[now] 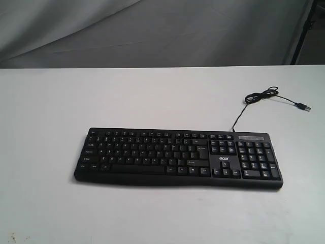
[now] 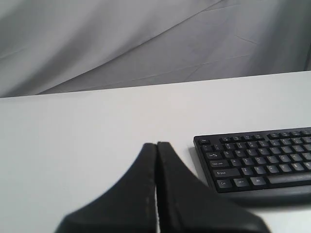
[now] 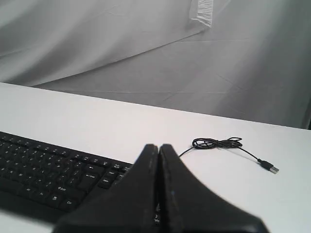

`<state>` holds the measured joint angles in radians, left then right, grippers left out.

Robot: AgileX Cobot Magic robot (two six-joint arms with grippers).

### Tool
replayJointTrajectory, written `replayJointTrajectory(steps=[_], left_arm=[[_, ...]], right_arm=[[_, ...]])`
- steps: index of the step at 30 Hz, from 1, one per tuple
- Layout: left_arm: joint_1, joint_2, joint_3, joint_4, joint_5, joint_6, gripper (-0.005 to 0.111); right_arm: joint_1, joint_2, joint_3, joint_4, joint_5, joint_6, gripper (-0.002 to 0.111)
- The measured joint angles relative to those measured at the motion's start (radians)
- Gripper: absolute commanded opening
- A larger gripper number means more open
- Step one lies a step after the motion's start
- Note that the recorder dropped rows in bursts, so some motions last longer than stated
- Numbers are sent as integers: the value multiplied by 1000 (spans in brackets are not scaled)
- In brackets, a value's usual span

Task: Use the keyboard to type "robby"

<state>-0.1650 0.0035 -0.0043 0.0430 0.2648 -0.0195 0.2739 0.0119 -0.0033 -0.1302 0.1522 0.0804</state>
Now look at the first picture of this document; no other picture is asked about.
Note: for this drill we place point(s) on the black acer keyboard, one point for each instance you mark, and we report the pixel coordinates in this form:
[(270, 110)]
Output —
[(148, 157)]

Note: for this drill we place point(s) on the grey backdrop cloth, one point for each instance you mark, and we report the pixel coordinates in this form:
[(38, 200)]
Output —
[(134, 34)]

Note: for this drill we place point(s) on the black stand pole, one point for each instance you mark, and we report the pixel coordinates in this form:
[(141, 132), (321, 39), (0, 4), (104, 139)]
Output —
[(309, 49)]

